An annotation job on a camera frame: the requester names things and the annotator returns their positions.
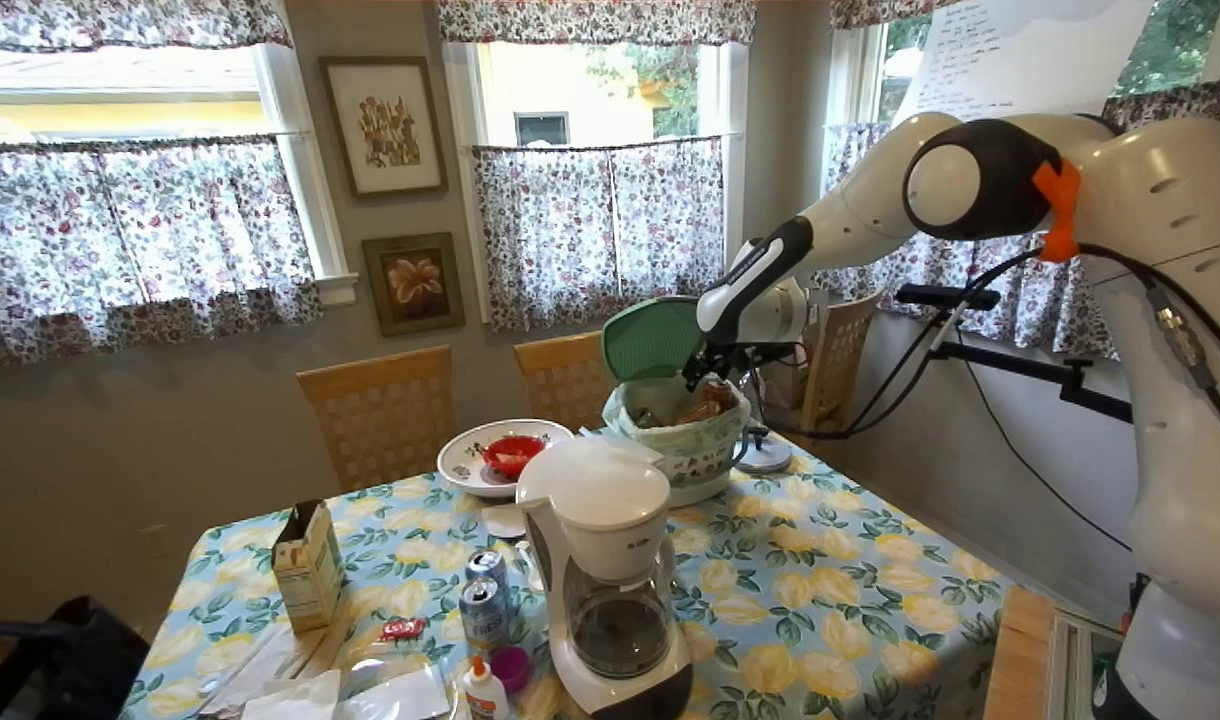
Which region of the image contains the wooden lattice back chair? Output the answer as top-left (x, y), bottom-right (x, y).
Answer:
top-left (796, 293), bottom-right (889, 437)
top-left (509, 329), bottom-right (615, 437)
top-left (292, 339), bottom-right (462, 494)

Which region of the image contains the white bin with green rim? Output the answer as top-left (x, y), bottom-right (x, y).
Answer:
top-left (599, 371), bottom-right (761, 512)

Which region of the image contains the small red wrapper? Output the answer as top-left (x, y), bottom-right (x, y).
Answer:
top-left (376, 613), bottom-right (432, 647)

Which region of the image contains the white framed window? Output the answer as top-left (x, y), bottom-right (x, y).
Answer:
top-left (825, 0), bottom-right (1220, 135)
top-left (0, 35), bottom-right (359, 312)
top-left (441, 35), bottom-right (756, 293)

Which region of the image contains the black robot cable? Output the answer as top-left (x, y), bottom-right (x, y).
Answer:
top-left (766, 245), bottom-right (1220, 448)

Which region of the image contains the lemon print tablecloth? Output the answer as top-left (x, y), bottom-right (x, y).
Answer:
top-left (116, 444), bottom-right (1017, 720)

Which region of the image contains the small white lid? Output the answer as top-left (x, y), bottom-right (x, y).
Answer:
top-left (480, 498), bottom-right (532, 543)

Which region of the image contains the light framed floral picture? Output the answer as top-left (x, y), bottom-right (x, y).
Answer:
top-left (315, 51), bottom-right (453, 202)

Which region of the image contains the dark framed flower picture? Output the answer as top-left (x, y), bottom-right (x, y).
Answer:
top-left (359, 229), bottom-right (468, 339)

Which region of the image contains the black boom stand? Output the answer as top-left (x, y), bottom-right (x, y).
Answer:
top-left (889, 280), bottom-right (1143, 424)

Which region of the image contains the aluminium rail frame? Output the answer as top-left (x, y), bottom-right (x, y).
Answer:
top-left (1045, 606), bottom-right (1127, 720)

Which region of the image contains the floral valance curtain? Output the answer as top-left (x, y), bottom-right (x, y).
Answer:
top-left (0, 0), bottom-right (295, 54)
top-left (827, 0), bottom-right (963, 31)
top-left (432, 0), bottom-right (761, 49)

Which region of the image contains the floral cafe curtain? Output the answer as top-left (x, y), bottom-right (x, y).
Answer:
top-left (0, 132), bottom-right (327, 371)
top-left (811, 76), bottom-right (1220, 367)
top-left (468, 132), bottom-right (735, 337)

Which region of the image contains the black bag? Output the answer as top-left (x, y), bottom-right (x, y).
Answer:
top-left (0, 591), bottom-right (155, 720)

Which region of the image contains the translucent bin liner bag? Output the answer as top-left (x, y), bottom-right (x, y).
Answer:
top-left (599, 371), bottom-right (756, 463)

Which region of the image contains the white glue bottle orange cap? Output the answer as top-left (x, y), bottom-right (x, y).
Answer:
top-left (462, 652), bottom-right (515, 720)

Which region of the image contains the white coffee maker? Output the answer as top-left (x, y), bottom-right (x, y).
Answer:
top-left (513, 431), bottom-right (701, 720)

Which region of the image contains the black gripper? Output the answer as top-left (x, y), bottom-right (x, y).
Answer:
top-left (686, 330), bottom-right (761, 408)

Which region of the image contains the magenta round lid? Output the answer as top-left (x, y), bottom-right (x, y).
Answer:
top-left (484, 642), bottom-right (538, 698)

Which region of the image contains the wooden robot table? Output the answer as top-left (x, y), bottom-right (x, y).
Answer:
top-left (979, 584), bottom-right (1068, 720)

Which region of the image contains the handwritten white paper sheet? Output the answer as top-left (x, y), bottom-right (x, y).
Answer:
top-left (889, 0), bottom-right (1160, 128)

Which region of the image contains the red bowl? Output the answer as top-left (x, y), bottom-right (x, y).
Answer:
top-left (480, 431), bottom-right (554, 485)

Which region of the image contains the orange cable clip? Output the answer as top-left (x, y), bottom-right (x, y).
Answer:
top-left (1028, 157), bottom-right (1089, 265)

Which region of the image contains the green white carton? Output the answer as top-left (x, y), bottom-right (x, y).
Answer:
top-left (268, 494), bottom-right (352, 640)

